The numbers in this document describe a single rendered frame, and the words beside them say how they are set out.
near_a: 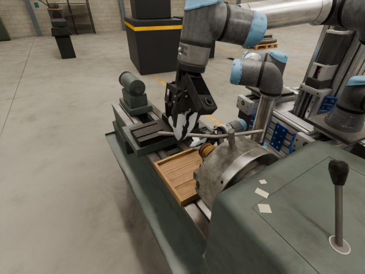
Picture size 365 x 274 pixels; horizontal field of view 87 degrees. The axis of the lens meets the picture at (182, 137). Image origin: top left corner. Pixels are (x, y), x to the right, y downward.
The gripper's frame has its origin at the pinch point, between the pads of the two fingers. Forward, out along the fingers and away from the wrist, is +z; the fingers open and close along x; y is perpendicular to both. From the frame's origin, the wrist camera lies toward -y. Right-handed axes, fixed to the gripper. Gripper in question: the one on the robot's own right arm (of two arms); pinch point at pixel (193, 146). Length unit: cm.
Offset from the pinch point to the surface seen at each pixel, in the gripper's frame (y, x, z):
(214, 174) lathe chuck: -26.1, 9.9, 9.4
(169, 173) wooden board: 6.6, -19.0, 10.1
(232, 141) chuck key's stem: -24.8, 20.2, 2.2
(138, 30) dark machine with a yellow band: 434, -1, -137
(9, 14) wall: 1396, -7, 195
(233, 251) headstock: -46, 4, 19
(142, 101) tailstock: 84, -12, -6
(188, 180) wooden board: -2.9, -19.1, 4.0
